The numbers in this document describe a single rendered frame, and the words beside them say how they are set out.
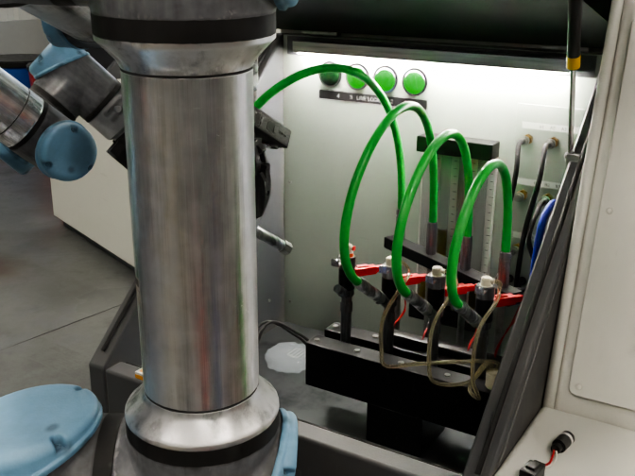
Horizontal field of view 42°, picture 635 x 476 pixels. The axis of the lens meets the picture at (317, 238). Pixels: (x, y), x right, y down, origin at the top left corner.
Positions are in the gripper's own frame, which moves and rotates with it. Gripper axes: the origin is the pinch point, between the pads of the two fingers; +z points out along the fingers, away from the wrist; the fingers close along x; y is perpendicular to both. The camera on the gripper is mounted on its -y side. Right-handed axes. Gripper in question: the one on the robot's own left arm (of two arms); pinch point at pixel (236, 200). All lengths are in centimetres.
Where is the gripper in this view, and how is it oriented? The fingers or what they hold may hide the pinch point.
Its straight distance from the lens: 130.8
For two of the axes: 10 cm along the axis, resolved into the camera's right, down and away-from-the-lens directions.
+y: -6.1, 7.7, -1.9
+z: 6.9, 6.3, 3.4
